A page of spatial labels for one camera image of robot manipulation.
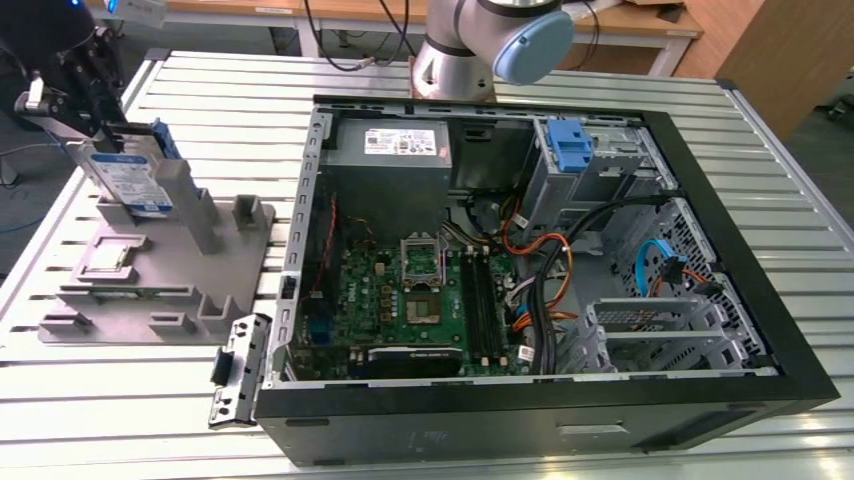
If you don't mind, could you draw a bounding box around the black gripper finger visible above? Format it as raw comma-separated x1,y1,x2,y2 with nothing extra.
89,27,129,151
60,49,101,139

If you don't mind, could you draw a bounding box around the hard disk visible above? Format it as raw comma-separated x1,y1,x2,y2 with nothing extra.
62,117,205,217

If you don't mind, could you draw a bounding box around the blue data wire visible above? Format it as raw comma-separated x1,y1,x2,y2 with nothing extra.
636,239,679,301

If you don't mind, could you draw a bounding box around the grey metal disk bay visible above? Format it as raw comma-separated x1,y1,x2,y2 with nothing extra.
579,297,765,374

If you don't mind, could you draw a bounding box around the silver CPU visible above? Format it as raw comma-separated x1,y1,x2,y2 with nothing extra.
89,249,132,275

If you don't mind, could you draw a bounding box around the green RAM stick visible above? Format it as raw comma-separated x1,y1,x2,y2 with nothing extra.
89,288,161,302

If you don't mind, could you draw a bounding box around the grey parts rack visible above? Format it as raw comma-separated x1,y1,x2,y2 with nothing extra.
37,159,278,347

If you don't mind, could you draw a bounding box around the grey power supply unit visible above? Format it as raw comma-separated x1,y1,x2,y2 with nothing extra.
318,117,456,246

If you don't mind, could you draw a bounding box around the metal socket cover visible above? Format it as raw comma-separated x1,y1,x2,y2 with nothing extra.
397,234,445,291

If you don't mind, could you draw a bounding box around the green motherboard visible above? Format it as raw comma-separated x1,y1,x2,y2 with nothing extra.
292,234,535,381

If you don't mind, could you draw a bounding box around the grey metal slot retainer flap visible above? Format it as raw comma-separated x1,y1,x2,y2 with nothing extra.
206,312,273,431

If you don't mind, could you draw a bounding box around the CPU socket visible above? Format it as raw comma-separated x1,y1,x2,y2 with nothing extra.
402,289,445,324

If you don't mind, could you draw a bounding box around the black RAM slot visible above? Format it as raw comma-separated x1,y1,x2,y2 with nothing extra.
461,248,481,362
487,248,507,362
480,248,499,362
469,248,489,362

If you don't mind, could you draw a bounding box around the blue plastic drive latch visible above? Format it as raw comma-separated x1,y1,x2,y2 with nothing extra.
544,119,593,172

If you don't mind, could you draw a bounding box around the black graphics card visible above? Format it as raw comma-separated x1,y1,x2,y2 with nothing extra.
349,346,465,379

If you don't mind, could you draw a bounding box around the grey metal drive cage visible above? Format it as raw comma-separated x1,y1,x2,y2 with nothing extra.
523,117,675,241

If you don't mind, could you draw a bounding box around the black PC case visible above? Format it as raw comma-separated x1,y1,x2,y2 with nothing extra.
252,93,841,469

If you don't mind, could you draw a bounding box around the wooden cabinet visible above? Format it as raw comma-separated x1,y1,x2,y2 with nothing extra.
685,0,854,144

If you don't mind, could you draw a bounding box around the grey side camera mount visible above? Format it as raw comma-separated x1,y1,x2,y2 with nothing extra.
11,79,68,136

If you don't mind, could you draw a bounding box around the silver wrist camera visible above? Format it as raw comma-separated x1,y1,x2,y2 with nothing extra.
105,0,168,30

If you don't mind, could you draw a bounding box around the wooden desk white frame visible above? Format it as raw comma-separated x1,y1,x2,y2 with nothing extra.
296,0,705,77
162,0,321,57

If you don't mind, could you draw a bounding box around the thin red wire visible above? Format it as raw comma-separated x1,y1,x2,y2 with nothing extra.
302,193,341,304

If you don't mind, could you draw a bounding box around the yellow black wire bundle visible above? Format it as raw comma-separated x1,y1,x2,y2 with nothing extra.
442,219,495,251

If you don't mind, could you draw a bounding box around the orange red wire bundle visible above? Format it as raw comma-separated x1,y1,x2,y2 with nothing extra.
499,232,579,331

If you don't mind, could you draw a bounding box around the black cable bundle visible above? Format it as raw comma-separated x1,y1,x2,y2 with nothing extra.
529,195,668,375

